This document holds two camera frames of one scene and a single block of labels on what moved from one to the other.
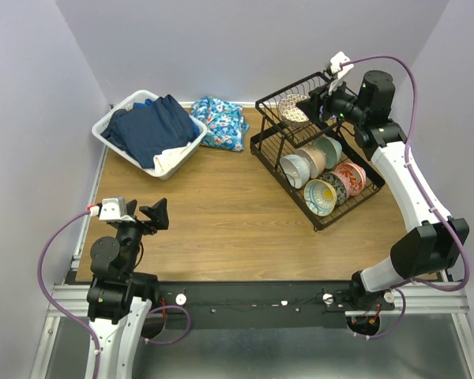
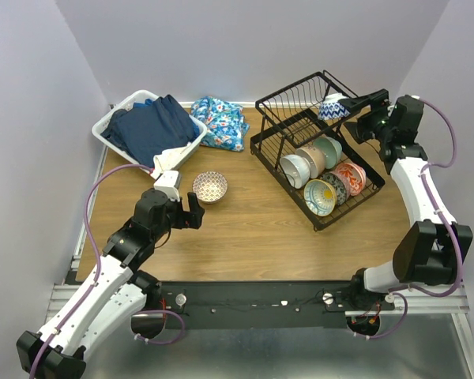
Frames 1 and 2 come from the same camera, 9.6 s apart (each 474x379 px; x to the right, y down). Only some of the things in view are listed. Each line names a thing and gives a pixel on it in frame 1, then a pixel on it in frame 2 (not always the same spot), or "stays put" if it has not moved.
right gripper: x=310 y=106 -> x=379 y=105
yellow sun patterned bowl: x=320 y=197 stays put
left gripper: x=159 y=216 -> x=192 y=219
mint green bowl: x=332 y=148 stays put
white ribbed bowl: x=296 y=170 stays put
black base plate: x=265 y=304 stays put
